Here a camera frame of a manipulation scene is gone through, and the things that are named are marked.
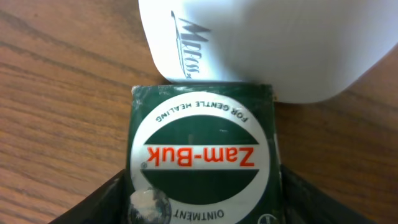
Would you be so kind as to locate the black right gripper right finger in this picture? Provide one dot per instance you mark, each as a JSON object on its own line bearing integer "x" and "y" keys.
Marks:
{"x": 306, "y": 204}

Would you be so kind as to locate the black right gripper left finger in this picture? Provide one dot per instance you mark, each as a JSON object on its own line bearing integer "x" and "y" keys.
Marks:
{"x": 106, "y": 205}

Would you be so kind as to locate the dark green square packet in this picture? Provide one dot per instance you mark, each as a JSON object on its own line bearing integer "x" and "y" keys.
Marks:
{"x": 203, "y": 154}

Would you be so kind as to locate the white barcode scanner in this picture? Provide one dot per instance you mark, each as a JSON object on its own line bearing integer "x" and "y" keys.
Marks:
{"x": 308, "y": 50}

